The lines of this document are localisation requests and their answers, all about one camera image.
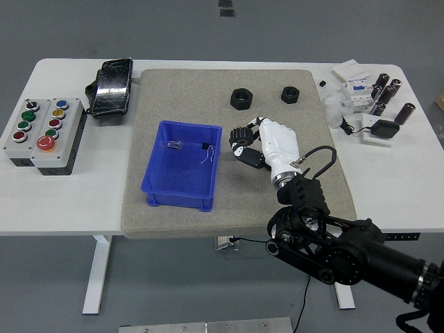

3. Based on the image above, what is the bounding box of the large black gear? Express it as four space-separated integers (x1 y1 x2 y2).
228 126 260 147

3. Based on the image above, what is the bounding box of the black wrapped foot pedal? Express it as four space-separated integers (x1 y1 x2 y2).
85 58 135 121

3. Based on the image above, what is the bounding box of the grey metal plate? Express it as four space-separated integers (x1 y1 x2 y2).
118 317 294 333

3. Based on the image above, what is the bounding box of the grey four-button control box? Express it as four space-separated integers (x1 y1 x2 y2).
2 99 53 168

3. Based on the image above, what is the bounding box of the white table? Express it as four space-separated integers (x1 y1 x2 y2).
0 58 444 237

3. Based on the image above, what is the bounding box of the grey emergency-stop button box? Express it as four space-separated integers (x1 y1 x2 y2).
30 98 87 176

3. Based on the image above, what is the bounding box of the crumpled clear plastic bag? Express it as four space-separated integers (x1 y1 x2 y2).
321 90 354 128

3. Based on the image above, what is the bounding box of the blue plastic box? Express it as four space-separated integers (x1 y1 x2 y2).
140 120 223 212

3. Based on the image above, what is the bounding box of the black power cable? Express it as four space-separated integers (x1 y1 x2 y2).
230 237 311 333

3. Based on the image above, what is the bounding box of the white table leg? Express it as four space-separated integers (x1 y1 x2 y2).
334 283 357 309
82 234 114 316

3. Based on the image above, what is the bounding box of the grey-brown foam mat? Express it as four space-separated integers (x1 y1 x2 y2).
120 68 357 240

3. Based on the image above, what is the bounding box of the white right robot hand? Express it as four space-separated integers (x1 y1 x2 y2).
228 116 302 178

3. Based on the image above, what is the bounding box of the small black hex nut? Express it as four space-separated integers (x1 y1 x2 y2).
280 85 301 104

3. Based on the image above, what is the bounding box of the white circuit breaker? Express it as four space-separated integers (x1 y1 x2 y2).
343 76 377 114

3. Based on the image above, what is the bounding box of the large black hex nut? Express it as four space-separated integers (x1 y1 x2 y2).
230 87 254 111

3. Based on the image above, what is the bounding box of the white switch panel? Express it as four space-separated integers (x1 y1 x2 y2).
332 59 368 83

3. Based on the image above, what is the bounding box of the silver power socket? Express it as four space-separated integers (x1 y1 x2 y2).
214 235 240 251

